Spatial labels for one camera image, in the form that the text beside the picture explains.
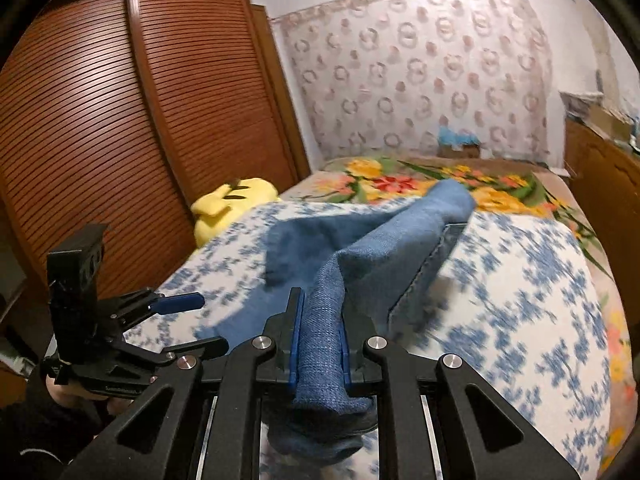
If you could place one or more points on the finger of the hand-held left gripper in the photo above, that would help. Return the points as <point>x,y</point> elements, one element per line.
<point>200,347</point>
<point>182,302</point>

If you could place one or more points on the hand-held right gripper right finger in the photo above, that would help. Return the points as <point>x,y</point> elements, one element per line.
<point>345,360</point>

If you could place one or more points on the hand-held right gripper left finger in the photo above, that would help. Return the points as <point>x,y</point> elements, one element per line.
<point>297,350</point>

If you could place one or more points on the blue denim pants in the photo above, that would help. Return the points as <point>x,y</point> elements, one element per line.
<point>400,240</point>

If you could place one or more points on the person's left forearm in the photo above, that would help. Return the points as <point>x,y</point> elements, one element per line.
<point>40,435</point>

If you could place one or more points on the person's left hand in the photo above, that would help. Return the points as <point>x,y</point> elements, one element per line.
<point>55,390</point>

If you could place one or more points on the yellow plush toy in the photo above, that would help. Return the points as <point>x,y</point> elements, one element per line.
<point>220,210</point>

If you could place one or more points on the white quilt with blue flowers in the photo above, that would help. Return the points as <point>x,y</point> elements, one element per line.
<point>500,310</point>

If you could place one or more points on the wooden louvred wardrobe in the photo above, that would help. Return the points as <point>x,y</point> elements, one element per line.
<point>125,110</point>

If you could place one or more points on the cardboard box with blue cloth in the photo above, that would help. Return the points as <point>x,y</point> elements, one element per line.
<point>457,151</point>

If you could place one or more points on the wooden sideboard cabinet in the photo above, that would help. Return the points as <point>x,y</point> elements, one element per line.
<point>600,185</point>

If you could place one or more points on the patterned storage box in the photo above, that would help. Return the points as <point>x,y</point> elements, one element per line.
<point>577,105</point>

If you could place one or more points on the open cardboard box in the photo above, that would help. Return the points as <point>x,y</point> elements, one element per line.
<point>610,125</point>

